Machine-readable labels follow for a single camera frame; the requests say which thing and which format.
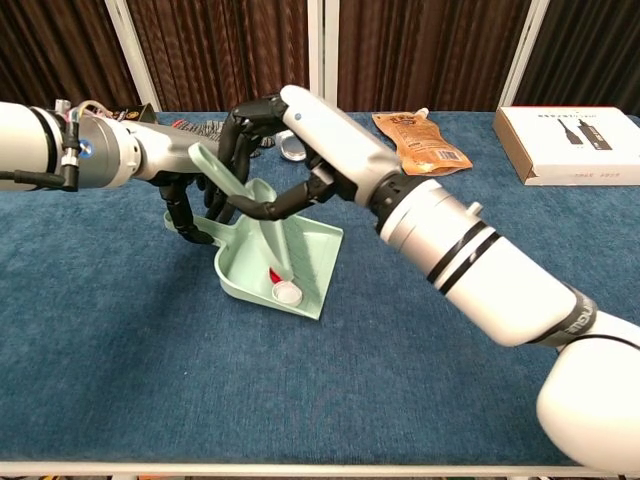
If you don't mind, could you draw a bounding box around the grey knitted work glove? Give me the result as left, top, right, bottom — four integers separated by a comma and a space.
172, 118, 279, 159

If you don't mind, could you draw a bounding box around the white bottle cap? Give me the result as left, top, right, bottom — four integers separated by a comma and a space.
271, 281, 305, 307

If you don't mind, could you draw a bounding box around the black luncheon meat tin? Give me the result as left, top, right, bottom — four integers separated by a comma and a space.
107, 103, 160, 126

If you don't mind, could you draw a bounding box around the white partition frame post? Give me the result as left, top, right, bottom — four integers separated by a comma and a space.
306, 0, 340, 113
103, 0, 162, 113
499, 0, 551, 109

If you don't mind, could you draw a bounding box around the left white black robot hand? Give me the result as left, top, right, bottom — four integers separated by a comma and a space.
124, 122, 236, 246

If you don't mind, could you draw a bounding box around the white jar blue lid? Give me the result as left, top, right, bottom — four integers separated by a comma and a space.
277, 129, 307, 163

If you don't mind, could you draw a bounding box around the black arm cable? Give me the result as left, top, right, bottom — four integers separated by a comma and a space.
0, 149, 81, 193

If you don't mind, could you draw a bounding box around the mint green hand brush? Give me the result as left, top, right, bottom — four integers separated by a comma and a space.
188, 142, 334, 301

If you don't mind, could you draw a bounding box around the blue felt table cloth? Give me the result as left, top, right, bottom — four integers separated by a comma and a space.
0, 110, 640, 467

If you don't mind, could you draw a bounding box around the brown spouted refill pouch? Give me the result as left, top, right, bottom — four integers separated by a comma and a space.
371, 107, 474, 178

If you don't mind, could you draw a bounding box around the brown pleated curtain panel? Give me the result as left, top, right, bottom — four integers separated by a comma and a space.
0, 0, 140, 112
513, 0, 640, 109
336, 0, 532, 113
125, 0, 311, 113

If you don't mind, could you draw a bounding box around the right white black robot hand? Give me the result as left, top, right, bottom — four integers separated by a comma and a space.
219, 84, 402, 221

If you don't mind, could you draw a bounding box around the white cardboard product box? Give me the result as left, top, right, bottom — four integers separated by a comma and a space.
493, 105, 640, 187

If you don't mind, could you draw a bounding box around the mint green plastic dustpan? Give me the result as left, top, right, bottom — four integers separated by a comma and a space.
163, 209, 345, 321

